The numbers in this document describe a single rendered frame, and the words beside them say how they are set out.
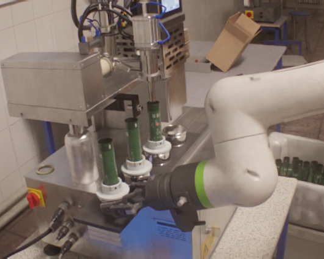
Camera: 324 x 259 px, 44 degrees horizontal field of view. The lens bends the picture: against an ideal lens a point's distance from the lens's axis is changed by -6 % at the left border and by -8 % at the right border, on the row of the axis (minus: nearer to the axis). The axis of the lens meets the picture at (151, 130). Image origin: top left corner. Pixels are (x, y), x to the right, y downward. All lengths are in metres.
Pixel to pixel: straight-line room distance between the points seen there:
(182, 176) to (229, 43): 1.99
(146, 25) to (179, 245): 0.51
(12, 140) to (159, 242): 1.90
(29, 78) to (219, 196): 0.54
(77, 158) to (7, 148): 1.74
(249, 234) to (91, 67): 0.68
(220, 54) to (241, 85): 2.02
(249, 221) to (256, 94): 0.69
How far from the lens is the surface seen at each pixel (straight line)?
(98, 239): 1.12
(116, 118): 1.34
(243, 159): 0.72
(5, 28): 2.68
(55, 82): 0.99
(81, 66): 0.94
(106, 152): 0.87
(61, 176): 1.13
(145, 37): 0.98
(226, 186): 0.74
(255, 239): 1.28
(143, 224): 1.01
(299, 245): 1.90
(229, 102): 0.73
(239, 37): 2.68
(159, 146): 1.07
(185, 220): 0.85
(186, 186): 0.78
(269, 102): 0.73
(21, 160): 2.87
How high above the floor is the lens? 1.56
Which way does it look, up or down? 24 degrees down
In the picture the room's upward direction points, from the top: 5 degrees counter-clockwise
